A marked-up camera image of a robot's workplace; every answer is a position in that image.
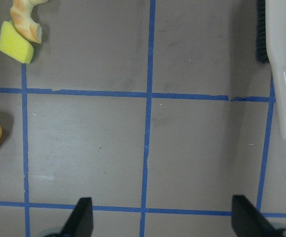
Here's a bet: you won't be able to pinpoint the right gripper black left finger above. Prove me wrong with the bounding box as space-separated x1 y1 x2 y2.
59 197 94 237

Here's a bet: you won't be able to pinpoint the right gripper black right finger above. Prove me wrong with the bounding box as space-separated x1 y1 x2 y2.
231 195 275 237

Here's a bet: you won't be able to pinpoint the yellow green sponge piece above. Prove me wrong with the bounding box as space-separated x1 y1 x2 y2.
0 21 34 64

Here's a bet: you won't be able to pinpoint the white hand brush black bristles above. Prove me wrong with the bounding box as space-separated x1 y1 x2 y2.
256 0 286 140

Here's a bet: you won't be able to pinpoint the toy croissant bread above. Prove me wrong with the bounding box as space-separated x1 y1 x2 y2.
10 0 48 43

